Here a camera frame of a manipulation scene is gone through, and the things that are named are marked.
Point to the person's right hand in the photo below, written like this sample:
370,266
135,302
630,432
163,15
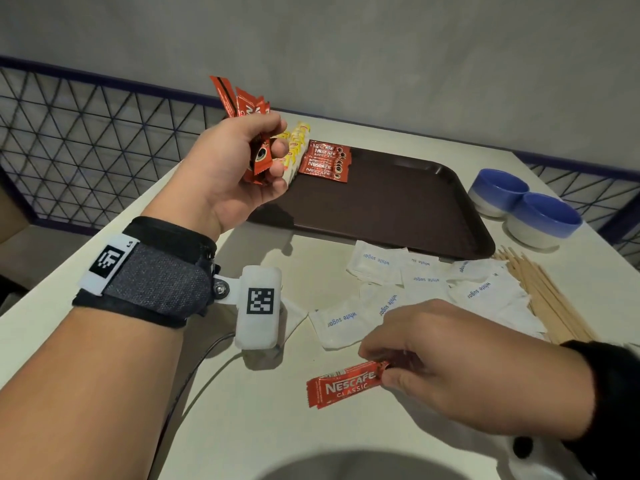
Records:
475,369

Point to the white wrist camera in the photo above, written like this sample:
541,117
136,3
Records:
257,304
540,464

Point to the blue and white bowl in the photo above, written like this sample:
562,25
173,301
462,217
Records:
497,192
545,219

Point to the row of red coffee sachets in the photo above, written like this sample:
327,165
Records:
325,162

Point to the Nescafe sachets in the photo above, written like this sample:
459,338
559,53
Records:
247,104

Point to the purple metal mesh railing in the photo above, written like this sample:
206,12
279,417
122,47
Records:
90,144

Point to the bundle of wooden stir sticks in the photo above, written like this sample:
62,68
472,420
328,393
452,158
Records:
555,304

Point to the person's left hand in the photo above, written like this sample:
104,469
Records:
215,179

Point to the pile of white sugar packets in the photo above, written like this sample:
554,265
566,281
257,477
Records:
425,284

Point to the black metal table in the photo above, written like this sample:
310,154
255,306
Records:
10,289

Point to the black wristband white markers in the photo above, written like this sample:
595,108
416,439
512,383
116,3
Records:
155,279
615,404

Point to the brown plastic tray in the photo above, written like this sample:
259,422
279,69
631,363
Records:
390,204

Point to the Nescafe sachet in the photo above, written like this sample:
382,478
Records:
345,384

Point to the person's left forearm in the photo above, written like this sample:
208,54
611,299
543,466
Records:
85,394

